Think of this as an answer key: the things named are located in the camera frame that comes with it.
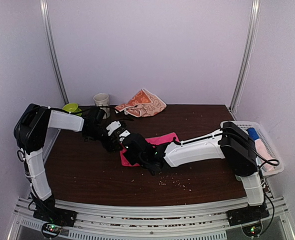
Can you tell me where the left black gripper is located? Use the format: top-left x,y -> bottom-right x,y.
87,125 -> 123,153

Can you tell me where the pink microfiber towel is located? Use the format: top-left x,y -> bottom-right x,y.
119,132 -> 179,167

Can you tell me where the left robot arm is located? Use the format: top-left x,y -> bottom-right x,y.
14,103 -> 130,226

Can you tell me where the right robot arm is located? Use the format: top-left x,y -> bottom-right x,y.
132,121 -> 270,224

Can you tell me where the beige ceramic mug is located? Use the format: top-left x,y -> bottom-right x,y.
93,93 -> 111,119

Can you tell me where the green plastic plate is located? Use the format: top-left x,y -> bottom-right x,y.
72,108 -> 83,117

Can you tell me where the orange patterned towel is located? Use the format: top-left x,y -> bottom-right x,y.
115,88 -> 167,118

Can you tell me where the green plastic bowl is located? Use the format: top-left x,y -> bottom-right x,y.
62,102 -> 79,113

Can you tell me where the dark blue rolled towel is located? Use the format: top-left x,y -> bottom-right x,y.
246,127 -> 260,141

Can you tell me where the light pink rolled towel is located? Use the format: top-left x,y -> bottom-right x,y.
254,139 -> 275,172

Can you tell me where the white plastic basket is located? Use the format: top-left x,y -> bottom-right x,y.
232,120 -> 284,177

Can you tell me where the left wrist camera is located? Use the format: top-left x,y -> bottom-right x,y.
105,120 -> 126,137

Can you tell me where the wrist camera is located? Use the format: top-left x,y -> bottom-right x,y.
121,133 -> 155,166
105,120 -> 126,137

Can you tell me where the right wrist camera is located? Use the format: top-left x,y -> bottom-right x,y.
121,133 -> 155,166

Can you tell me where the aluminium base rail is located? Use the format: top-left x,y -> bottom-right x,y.
5,193 -> 295,240

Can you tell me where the left aluminium frame post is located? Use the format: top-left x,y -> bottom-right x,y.
39,0 -> 69,104

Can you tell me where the aluminium frame post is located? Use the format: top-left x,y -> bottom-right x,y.
39,0 -> 69,104
229,0 -> 261,115

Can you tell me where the right aluminium frame post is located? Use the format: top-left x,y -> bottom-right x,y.
229,0 -> 261,115

